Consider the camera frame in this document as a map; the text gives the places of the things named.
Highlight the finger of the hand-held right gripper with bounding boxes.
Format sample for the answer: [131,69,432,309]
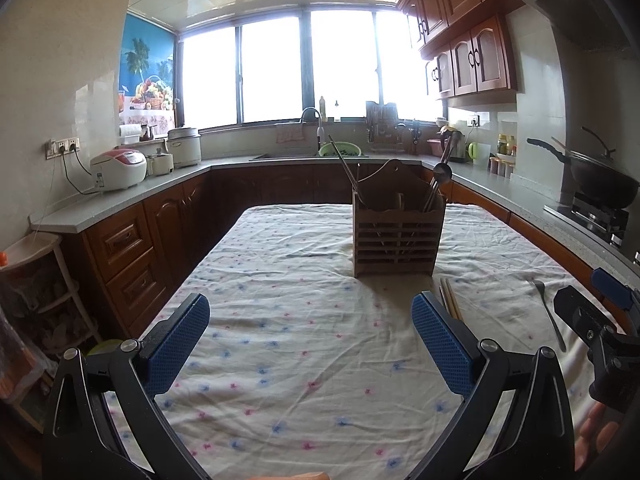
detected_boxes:
[592,267,640,312]
[553,284,617,344]

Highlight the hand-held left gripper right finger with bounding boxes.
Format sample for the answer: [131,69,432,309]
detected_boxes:
[407,290,576,480]

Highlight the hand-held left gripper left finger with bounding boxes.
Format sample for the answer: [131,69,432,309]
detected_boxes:
[42,292,211,480]

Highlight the wooden utensil holder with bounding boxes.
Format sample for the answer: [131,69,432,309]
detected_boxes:
[351,159,447,279]

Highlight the metal spoon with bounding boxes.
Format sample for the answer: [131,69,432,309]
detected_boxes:
[422,162,454,212]

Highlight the metal ladle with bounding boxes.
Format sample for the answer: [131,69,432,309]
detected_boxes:
[425,131,455,212]

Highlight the wooden chopstick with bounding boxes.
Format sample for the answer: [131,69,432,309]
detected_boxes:
[444,277,464,321]
[328,134,362,207]
[439,279,458,322]

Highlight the person's right hand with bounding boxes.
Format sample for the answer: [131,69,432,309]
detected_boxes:
[574,402,622,472]

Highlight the metal fork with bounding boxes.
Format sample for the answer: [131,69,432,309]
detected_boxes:
[529,278,568,354]

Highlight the yellow-green plastic object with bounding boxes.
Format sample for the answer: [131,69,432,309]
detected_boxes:
[87,339,122,357]

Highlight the gas stove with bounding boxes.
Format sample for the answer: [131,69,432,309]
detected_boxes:
[543,192,631,249]

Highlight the black wok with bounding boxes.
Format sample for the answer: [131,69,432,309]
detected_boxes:
[526,127,640,209]

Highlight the wooden lower cabinets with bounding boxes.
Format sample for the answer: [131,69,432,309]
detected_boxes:
[64,162,632,342]

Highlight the wooden cabinets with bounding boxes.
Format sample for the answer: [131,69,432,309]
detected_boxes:
[397,0,529,100]
[64,162,632,342]

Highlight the white floral tablecloth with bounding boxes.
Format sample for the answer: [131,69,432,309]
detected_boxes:
[102,203,607,480]

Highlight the white corner shelf rack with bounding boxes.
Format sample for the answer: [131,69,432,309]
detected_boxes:
[0,232,102,432]

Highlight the grey kitchen countertop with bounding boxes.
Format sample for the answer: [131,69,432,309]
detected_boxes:
[29,152,640,282]

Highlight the spice jars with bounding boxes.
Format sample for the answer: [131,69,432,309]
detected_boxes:
[488,155,516,179]

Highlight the small white pot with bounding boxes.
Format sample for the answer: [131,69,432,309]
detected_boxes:
[145,148,175,177]

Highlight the red and white rice cooker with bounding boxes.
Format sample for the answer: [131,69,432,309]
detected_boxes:
[89,148,148,193]

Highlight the green and white pitcher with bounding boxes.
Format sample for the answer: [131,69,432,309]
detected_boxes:
[467,142,491,169]

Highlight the electric kettle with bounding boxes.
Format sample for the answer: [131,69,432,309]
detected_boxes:
[438,127,464,164]

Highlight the kitchen sink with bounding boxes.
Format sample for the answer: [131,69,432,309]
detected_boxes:
[249,152,371,161]

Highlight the green colander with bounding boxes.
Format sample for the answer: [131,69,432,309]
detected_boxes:
[318,140,362,159]

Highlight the dish rack with cutting board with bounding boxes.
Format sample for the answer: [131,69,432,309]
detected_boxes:
[364,100,401,144]

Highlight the pink dishcloth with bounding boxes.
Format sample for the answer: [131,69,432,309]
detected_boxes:
[274,123,306,145]

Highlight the chrome faucet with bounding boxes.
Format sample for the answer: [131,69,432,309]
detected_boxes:
[300,107,326,156]

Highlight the beach and fruit poster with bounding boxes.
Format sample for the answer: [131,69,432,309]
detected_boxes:
[118,12,177,129]

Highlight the range hood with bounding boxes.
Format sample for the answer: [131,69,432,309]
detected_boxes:
[504,0,640,52]

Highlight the wooden upper cabinets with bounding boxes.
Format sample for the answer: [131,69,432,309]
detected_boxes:
[397,0,529,100]

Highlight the kitchen window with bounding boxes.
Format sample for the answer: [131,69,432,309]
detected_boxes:
[177,7,447,129]

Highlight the black power cord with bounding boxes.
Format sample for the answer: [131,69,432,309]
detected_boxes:
[62,147,102,196]

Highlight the wall socket strip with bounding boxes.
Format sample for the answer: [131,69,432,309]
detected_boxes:
[45,137,81,160]

